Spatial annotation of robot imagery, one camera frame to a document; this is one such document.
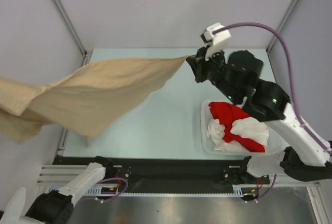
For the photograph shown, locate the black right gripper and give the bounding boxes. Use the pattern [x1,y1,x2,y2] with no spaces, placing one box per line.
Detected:
[187,41,241,102]

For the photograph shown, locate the beige t shirt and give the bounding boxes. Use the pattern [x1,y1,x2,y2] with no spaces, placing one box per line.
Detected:
[1,57,185,143]

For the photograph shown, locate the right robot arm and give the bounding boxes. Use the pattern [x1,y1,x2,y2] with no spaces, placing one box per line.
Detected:
[186,48,331,183]

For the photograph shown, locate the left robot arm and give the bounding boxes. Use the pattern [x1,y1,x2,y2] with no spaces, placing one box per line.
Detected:
[1,156,115,223]

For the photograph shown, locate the red t shirt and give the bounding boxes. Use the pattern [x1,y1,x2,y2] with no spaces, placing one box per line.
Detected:
[208,102,266,154]

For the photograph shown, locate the white t shirt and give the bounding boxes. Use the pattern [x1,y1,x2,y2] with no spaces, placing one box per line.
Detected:
[206,117,269,153]

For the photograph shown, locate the translucent plastic basket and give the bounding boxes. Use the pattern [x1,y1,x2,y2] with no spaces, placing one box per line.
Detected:
[200,100,289,157]

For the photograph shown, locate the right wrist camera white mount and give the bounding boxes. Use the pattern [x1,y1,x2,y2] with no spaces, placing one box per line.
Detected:
[200,22,231,61]

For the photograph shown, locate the aluminium front rail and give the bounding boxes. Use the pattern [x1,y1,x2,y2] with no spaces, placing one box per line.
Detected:
[38,165,320,187]

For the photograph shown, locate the slotted cable duct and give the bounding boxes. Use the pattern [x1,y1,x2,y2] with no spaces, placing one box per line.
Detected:
[46,184,257,198]

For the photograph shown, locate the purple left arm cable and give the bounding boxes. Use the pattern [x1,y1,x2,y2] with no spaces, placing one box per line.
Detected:
[95,177,129,204]

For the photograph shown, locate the right aluminium frame post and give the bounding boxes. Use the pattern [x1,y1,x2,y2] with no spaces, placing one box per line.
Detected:
[266,0,314,53]

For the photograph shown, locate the aluminium frame post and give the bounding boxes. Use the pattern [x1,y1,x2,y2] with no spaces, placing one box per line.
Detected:
[266,0,314,53]
[51,0,92,59]

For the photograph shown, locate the left aluminium frame post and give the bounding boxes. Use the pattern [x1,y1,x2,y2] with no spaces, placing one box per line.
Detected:
[51,0,92,59]

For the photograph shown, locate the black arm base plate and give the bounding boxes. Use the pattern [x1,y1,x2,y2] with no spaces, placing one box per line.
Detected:
[52,156,270,185]

